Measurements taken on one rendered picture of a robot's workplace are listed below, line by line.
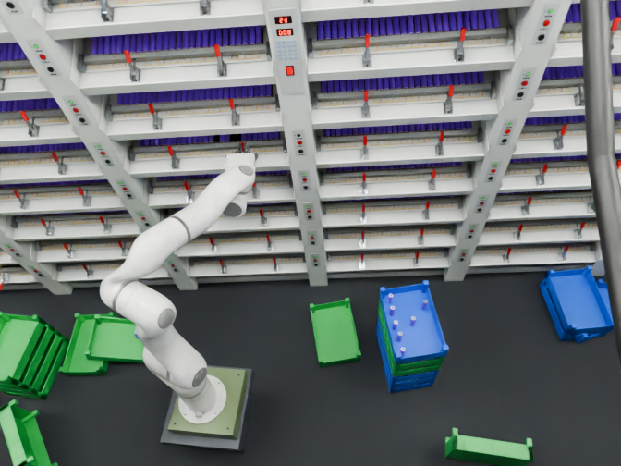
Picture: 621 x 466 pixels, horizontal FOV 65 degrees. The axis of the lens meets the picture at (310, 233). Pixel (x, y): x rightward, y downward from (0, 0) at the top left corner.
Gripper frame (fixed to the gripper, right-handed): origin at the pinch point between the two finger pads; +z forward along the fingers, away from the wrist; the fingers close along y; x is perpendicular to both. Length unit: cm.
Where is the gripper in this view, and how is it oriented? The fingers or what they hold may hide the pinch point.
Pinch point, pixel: (243, 148)
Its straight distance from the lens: 177.4
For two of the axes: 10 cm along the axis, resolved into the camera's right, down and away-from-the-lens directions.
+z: 0.1, -7.3, 6.9
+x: -0.8, -6.9, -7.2
